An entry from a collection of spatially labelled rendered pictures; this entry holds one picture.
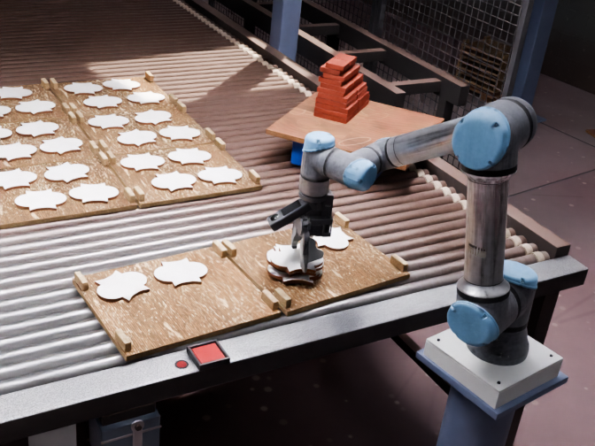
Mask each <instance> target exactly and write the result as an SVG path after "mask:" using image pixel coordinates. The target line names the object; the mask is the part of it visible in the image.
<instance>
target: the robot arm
mask: <svg viewBox="0 0 595 446"><path fill-rule="evenodd" d="M536 131H537V115H536V113H535V111H534V109H533V107H532V106H531V105H530V104H529V103H528V102H527V101H525V100H523V99H521V98H519V97H516V96H506V97H502V98H500V99H498V100H496V101H494V102H492V103H489V104H486V105H485V106H482V107H480V108H476V109H474V110H472V111H471V112H469V113H468V114H467V115H466V116H464V117H461V118H457V119H452V120H449V121H446V122H443V123H439V124H436V125H433V126H430V127H424V128H422V129H418V130H415V131H412V132H409V133H405V134H402V135H397V136H393V137H386V138H382V139H379V140H377V141H375V142H373V143H371V144H369V145H368V146H365V147H363V148H361V149H359V150H355V151H354V152H352V153H349V152H346V151H344V150H340V149H338V148H336V147H335V145H336V144H335V137H334V136H333V135H331V134H329V133H326V132H321V131H314V132H311V133H309V134H307V135H306V137H305V143H304V148H303V149H302V151H303V156H302V164H301V172H300V179H299V187H298V188H299V193H298V195H299V197H300V198H299V199H298V200H296V201H294V202H293V203H291V204H289V205H287V206H285V207H284V208H282V209H280V210H279V211H277V212H275V213H274V214H272V215H270V216H269V217H267V221H268V224H269V226H270V227H271V228H272V230H273V231H274V232H275V231H277V230H279V229H280V228H282V227H284V226H286V225H288V224H289V223H290V222H292V221H293V226H292V236H291V248H292V249H296V248H297V247H298V241H300V267H301V269H302V270H303V272H304V273H306V270H307V265H308V263H309V262H312V261H315V260H318V259H321V258H323V256H324V252H323V250H320V249H318V248H316V246H315V240H314V239H313V238H312V237H313V236H322V237H331V231H332V224H333V218H332V217H331V214H332V208H333V202H334V194H332V191H331V189H328V187H329V180H330V179H331V180H334V181H337V182H340V183H342V184H344V185H345V186H346V187H348V188H354V189H357V190H358V191H366V190H368V189H370V186H372V185H373V184H374V182H375V178H376V175H377V174H378V173H381V172H383V171H386V170H389V169H392V168H396V167H399V166H402V165H409V164H412V163H416V162H420V161H423V160H427V159H431V158H437V157H441V156H444V155H448V154H452V153H454V154H455V156H457V157H458V160H459V161H460V170H461V171H462V172H463V173H464V174H465V175H466V176H467V217H466V241H465V264H464V276H462V277H461V278H460V279H459V280H458V282H457V295H456V302H455V303H453V304H452V305H451V307H450V309H449V310H448V312H447V322H448V325H449V327H450V329H451V330H452V332H453V333H454V334H456V336H457V337H458V338H459V339H460V340H461V341H463V342H464V343H466V344H467V348H468V349H469V351H470V352H471V353H472V354H473V355H475V356H476V357H477V358H480V359H481V360H482V361H485V362H487V363H490V364H493V365H503V366H509V365H518V364H520V363H521V362H523V361H524V360H525V359H526V358H527V356H528V353H529V340H528V330H527V325H528V321H529V315H530V311H531V307H532V304H533V300H534V296H535V293H536V289H537V281H538V277H537V274H536V273H535V272H534V270H532V269H531V268H530V267H528V266H526V265H524V264H521V263H518V262H515V261H511V260H505V248H506V219H507V203H508V188H509V178H510V177H512V176H513V175H514V174H515V173H516V172H517V164H518V151H519V149H521V148H523V147H524V146H525V145H527V144H528V143H529V142H530V141H531V140H532V138H533V137H534V135H535V133H536ZM329 227H330V231H329Z"/></svg>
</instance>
